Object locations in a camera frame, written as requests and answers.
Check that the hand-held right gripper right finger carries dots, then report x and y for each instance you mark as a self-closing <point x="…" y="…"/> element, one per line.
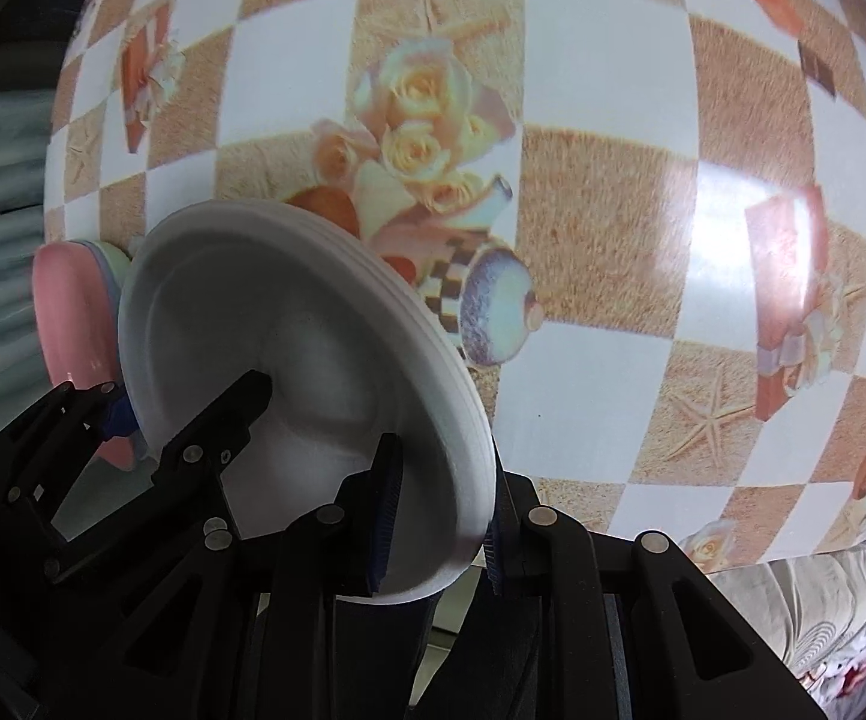
<point x="493" y="559"/>

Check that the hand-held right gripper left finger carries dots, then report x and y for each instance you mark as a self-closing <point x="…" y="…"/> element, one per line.
<point x="386" y="510"/>

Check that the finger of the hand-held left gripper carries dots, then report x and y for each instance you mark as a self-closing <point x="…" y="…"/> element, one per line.
<point x="230" y="412"/>
<point x="114" y="420"/>

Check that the pink plate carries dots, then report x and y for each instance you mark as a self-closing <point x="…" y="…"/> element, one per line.
<point x="73" y="315"/>

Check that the pale green plate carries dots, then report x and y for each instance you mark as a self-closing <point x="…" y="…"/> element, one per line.
<point x="114" y="262"/>

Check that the white patterned quilt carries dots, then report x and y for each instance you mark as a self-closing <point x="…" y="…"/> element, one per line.
<point x="800" y="607"/>

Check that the checkered printed tablecloth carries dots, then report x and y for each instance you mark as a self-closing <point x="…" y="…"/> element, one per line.
<point x="628" y="202"/>

